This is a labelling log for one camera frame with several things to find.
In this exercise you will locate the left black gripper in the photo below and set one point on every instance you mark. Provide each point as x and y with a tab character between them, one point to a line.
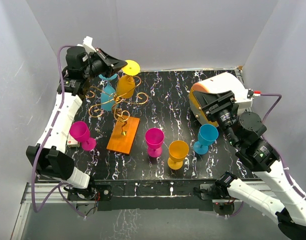
112	64

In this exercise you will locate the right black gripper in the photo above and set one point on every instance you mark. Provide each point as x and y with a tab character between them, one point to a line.
212	103

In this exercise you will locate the yellow wine glass back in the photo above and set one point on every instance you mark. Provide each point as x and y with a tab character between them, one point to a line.
126	83

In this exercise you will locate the yellow wine glass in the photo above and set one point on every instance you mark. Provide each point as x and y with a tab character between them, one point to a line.
178	151
126	83

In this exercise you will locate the teal wine glass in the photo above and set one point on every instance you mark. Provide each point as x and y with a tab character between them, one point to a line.
107	94

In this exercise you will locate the pink wine glass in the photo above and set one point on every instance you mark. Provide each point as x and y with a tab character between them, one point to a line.
81	133
154	138

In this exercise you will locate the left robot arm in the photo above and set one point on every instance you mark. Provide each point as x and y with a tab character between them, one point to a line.
48	156

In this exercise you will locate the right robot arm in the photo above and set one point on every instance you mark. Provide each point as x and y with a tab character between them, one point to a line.
245	132

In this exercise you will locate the blue wine glass right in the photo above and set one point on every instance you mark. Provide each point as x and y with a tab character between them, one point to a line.
207	135

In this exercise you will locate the yellow wine glass front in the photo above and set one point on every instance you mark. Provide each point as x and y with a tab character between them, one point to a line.
178	151

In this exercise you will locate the white round drawer cabinet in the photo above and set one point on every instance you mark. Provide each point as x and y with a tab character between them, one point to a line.
217	84

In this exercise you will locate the small white red box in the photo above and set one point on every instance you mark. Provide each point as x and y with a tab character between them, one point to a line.
72	143

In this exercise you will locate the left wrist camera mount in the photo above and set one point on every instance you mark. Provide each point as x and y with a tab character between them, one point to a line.
88	45

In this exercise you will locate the gold wire wine glass rack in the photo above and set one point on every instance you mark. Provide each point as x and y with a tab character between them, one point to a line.
126	126

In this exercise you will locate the aluminium front rail frame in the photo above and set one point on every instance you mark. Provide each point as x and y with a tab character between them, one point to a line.
110	195

